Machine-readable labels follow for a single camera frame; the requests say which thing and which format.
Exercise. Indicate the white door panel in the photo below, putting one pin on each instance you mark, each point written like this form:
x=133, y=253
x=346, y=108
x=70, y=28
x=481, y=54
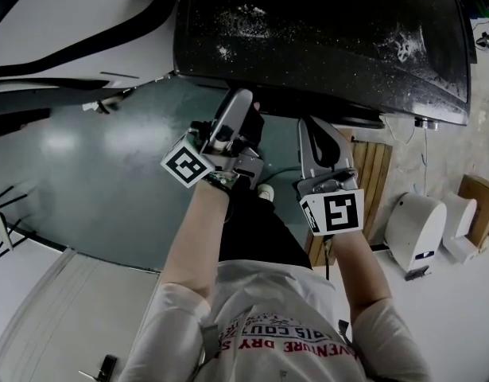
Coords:
x=69, y=316

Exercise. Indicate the white chair black legs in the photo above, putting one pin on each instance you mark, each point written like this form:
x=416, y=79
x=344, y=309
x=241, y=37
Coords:
x=1, y=225

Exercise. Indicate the wooden slatted board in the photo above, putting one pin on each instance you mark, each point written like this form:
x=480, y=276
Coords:
x=371, y=173

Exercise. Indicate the large black white machine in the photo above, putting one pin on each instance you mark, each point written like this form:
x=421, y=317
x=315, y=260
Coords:
x=69, y=26

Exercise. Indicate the person's right forearm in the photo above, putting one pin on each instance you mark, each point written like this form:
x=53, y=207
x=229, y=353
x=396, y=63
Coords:
x=359, y=273

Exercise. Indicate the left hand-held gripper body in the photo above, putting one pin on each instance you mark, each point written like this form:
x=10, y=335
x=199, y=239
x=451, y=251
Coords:
x=186, y=161

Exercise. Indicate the white printed shirt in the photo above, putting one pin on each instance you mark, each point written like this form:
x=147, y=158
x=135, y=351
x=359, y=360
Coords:
x=276, y=324

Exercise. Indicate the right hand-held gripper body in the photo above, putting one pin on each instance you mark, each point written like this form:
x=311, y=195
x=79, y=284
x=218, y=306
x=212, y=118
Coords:
x=339, y=211

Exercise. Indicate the cardboard box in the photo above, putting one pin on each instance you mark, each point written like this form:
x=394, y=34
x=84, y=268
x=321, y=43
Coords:
x=484, y=205

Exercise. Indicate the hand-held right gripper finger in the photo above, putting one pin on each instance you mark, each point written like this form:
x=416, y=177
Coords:
x=344, y=151
x=306, y=153

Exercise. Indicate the small white rounded appliance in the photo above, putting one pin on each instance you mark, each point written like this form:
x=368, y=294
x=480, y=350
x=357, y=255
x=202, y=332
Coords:
x=460, y=225

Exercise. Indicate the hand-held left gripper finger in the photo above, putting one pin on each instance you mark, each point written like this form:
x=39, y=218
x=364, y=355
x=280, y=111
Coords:
x=253, y=127
x=234, y=111

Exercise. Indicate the person's left forearm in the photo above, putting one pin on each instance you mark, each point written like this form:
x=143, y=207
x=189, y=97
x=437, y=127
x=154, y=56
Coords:
x=196, y=245

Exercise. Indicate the person's white shoe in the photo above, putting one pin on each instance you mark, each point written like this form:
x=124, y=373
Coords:
x=266, y=192

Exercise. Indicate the large white rounded appliance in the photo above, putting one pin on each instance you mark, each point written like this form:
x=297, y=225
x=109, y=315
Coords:
x=417, y=229

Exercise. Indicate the person's black shorts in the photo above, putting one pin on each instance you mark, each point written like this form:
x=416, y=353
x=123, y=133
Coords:
x=260, y=233

